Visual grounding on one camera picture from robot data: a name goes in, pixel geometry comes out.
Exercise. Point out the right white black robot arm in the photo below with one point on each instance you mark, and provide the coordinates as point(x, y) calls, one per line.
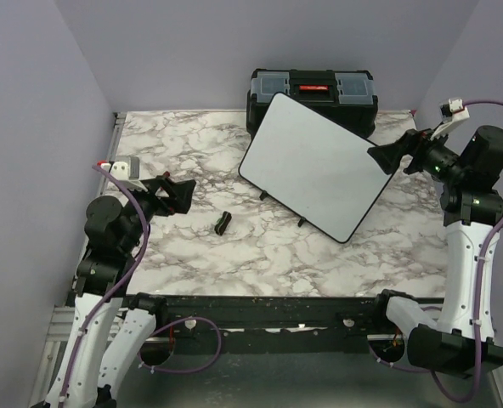
point(461, 340)

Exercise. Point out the black plastic toolbox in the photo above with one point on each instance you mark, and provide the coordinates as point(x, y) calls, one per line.
point(347, 98)

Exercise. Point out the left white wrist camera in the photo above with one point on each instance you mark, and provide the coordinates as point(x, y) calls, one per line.
point(125, 169)

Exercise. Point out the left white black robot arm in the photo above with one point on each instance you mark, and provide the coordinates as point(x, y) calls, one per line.
point(94, 365)

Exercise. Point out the white whiteboard with red writing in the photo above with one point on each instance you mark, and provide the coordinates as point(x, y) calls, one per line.
point(317, 169)

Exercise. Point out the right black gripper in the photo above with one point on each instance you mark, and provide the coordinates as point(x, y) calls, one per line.
point(390, 155)

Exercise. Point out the aluminium extrusion rail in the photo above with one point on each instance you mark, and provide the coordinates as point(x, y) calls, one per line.
point(60, 325)

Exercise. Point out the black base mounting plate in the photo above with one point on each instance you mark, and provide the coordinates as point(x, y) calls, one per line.
point(270, 325)

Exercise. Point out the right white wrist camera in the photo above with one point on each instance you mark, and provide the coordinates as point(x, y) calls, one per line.
point(453, 113)

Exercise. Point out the green round eraser pad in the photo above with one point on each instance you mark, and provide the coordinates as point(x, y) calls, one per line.
point(222, 224)

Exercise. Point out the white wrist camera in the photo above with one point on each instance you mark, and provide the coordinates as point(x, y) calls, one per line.
point(453, 113)
point(125, 169)

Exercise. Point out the black whiteboard stand foot right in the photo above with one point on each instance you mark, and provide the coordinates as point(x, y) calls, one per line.
point(301, 222)

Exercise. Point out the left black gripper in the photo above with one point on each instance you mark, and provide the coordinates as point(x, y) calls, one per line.
point(180, 197)

